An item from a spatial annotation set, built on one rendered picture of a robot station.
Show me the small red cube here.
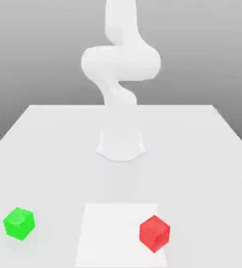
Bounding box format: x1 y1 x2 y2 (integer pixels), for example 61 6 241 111
139 215 171 254

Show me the small green cube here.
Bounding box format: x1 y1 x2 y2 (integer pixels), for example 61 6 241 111
3 207 36 241

